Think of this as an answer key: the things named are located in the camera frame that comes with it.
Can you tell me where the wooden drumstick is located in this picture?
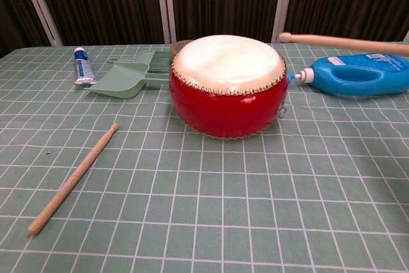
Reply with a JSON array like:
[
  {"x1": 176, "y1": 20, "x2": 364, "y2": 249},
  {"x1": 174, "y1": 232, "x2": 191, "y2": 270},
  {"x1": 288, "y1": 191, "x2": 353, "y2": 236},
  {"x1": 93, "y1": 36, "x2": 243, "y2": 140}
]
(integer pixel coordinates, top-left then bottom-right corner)
[
  {"x1": 27, "y1": 122, "x2": 120, "y2": 236},
  {"x1": 278, "y1": 32, "x2": 409, "y2": 57}
]

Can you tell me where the blue detergent pump bottle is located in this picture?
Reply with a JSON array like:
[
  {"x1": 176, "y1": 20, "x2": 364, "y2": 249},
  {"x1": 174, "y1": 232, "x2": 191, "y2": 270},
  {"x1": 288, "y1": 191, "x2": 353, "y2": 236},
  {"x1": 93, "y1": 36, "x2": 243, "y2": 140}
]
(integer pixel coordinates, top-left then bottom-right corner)
[{"x1": 286, "y1": 54, "x2": 409, "y2": 97}]

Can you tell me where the green checked tablecloth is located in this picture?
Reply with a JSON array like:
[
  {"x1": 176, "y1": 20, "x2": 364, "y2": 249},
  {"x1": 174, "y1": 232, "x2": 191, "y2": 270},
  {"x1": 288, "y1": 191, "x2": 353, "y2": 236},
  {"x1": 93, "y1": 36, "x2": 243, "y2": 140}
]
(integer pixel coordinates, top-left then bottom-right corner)
[{"x1": 0, "y1": 42, "x2": 409, "y2": 273}]

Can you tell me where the blue white toothpaste tube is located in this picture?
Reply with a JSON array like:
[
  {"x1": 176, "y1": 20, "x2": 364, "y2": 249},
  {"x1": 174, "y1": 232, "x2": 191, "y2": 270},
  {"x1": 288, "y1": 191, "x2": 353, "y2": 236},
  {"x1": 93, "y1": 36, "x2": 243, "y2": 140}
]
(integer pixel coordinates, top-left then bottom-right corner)
[{"x1": 73, "y1": 46, "x2": 96, "y2": 86}]

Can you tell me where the green plastic dustpan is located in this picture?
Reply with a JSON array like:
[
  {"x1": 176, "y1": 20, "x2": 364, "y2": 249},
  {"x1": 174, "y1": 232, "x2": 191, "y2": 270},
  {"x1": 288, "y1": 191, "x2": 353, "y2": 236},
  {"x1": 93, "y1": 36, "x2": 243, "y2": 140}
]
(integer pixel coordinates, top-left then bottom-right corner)
[{"x1": 83, "y1": 63, "x2": 170, "y2": 100}]

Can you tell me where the white partition frame post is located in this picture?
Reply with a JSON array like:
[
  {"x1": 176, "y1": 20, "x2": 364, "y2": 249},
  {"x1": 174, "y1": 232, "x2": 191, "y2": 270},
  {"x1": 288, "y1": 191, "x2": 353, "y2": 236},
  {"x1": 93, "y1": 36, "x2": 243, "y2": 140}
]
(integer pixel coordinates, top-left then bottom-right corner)
[
  {"x1": 271, "y1": 0, "x2": 297, "y2": 43},
  {"x1": 155, "y1": 0, "x2": 177, "y2": 44},
  {"x1": 15, "y1": 0, "x2": 63, "y2": 47}
]

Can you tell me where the green plastic hand brush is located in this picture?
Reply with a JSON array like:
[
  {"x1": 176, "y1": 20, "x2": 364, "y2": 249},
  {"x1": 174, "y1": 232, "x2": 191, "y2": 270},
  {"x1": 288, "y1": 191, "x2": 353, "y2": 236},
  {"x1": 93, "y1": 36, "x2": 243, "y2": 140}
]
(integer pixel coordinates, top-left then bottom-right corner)
[{"x1": 107, "y1": 51, "x2": 173, "y2": 74}]

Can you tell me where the red drum with white skin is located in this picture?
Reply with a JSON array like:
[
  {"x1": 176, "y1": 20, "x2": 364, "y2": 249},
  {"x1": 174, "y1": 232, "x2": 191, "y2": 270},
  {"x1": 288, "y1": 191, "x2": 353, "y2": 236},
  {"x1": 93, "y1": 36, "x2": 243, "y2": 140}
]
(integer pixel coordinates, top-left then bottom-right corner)
[{"x1": 169, "y1": 34, "x2": 288, "y2": 139}]

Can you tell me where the brown packing tape roll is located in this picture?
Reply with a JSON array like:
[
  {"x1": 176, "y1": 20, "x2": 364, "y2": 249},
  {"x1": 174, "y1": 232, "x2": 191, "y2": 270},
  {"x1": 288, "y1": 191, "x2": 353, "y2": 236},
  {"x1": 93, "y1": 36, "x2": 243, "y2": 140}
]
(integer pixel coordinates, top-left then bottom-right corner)
[{"x1": 170, "y1": 39, "x2": 193, "y2": 59}]

